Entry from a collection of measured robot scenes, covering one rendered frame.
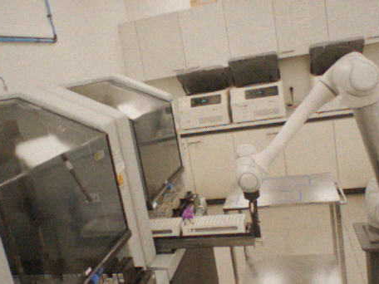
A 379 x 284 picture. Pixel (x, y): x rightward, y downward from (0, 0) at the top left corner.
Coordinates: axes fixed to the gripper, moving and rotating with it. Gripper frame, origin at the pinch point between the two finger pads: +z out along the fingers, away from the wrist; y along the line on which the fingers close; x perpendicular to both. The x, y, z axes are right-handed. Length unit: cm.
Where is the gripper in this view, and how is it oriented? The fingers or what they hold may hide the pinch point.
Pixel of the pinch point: (257, 230)
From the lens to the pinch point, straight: 182.4
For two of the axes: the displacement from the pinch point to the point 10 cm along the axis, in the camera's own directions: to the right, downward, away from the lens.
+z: 1.7, 9.7, 2.0
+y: -2.4, 2.3, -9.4
